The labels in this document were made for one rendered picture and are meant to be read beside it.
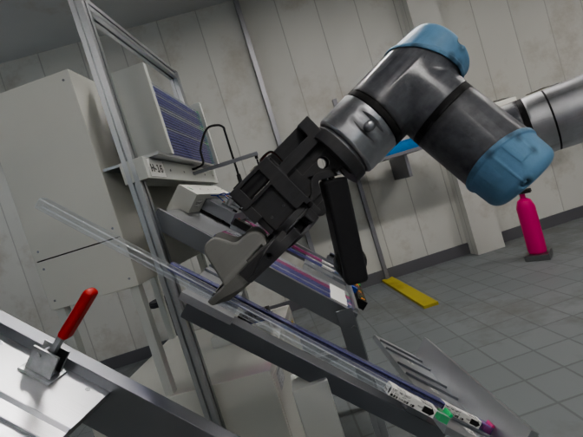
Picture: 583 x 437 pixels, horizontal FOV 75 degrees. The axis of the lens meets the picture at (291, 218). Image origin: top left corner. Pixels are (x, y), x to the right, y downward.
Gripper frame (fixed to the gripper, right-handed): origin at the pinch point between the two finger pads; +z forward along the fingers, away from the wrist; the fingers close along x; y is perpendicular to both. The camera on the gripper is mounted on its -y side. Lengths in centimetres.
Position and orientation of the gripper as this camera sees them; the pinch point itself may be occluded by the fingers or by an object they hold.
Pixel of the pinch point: (225, 296)
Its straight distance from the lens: 42.5
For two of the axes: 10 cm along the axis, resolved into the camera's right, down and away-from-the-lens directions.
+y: -7.1, -7.0, -1.0
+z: -7.0, 7.1, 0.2
